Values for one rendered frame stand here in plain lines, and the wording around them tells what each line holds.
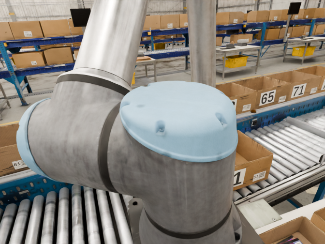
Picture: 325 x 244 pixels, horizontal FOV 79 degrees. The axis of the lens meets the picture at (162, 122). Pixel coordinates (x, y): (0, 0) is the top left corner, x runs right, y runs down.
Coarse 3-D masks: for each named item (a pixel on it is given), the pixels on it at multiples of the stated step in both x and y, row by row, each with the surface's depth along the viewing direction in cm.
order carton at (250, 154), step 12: (240, 132) 125; (240, 144) 128; (252, 144) 117; (240, 156) 128; (252, 156) 119; (264, 156) 110; (240, 168) 98; (252, 168) 102; (264, 168) 105; (252, 180) 106
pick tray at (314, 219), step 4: (324, 208) 81; (316, 212) 80; (320, 212) 81; (324, 212) 83; (312, 216) 80; (316, 216) 79; (320, 216) 83; (324, 216) 84; (312, 220) 81; (316, 220) 79; (320, 220) 77; (324, 220) 76; (316, 224) 79; (320, 224) 78; (324, 224) 76; (320, 228) 78; (324, 228) 76
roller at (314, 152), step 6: (264, 126) 164; (270, 132) 158; (276, 132) 154; (282, 138) 149; (288, 138) 146; (294, 144) 141; (300, 144) 138; (306, 150) 134; (312, 150) 132; (318, 156) 128
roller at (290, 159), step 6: (246, 132) 157; (252, 138) 151; (258, 138) 148; (264, 144) 142; (270, 144) 140; (270, 150) 138; (276, 150) 134; (282, 156) 130; (288, 156) 127; (294, 162) 123; (300, 162) 122; (300, 168) 120; (306, 168) 118
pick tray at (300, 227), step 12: (300, 216) 78; (276, 228) 75; (288, 228) 78; (300, 228) 81; (312, 228) 76; (264, 240) 75; (276, 240) 79; (300, 240) 79; (312, 240) 77; (324, 240) 72
